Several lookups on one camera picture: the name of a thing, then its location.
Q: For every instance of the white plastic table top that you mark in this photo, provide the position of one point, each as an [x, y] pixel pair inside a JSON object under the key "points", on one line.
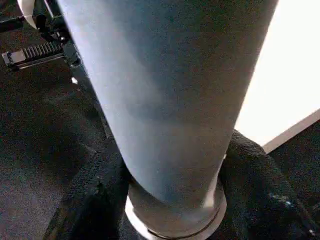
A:
{"points": [[287, 75]]}

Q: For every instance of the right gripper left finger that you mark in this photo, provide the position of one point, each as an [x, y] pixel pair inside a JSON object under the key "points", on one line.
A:
{"points": [[95, 200]]}

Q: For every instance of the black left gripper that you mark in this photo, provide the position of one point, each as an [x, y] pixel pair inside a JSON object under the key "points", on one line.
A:
{"points": [[42, 52]]}

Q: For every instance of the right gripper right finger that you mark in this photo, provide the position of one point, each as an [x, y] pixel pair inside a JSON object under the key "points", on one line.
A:
{"points": [[262, 195]]}

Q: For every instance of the black work surface mat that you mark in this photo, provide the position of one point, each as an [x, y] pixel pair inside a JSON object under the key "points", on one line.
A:
{"points": [[45, 112]]}

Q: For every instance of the white plastic table leg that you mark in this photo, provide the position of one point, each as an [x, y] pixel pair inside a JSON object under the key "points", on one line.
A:
{"points": [[170, 87]]}

